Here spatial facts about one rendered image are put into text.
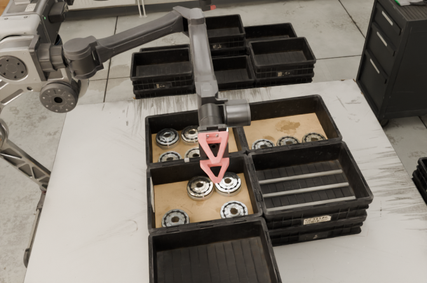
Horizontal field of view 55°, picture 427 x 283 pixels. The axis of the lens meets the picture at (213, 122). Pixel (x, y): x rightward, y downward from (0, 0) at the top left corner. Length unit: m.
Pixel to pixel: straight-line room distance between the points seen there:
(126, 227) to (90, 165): 0.41
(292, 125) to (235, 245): 0.67
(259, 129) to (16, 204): 1.75
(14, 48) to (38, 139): 2.07
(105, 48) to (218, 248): 0.78
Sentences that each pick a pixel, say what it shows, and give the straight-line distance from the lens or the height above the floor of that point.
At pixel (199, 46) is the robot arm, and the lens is 1.25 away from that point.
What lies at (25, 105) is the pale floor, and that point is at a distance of 3.75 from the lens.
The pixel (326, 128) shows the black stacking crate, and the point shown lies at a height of 0.86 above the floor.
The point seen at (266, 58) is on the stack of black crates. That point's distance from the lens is 2.95.
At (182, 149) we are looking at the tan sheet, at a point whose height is 0.83.
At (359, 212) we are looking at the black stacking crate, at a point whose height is 0.85.
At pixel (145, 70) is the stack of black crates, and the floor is 0.49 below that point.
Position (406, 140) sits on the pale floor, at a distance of 3.23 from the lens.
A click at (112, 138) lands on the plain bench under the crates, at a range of 2.13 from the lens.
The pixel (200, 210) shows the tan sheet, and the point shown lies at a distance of 1.61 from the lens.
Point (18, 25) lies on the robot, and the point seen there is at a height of 1.53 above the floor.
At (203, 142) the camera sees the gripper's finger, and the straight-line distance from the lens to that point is 0.90.
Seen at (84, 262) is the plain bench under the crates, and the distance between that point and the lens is 1.74.
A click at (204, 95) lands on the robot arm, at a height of 1.49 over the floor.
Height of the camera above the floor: 2.14
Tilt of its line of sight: 43 degrees down
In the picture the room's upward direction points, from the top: 4 degrees counter-clockwise
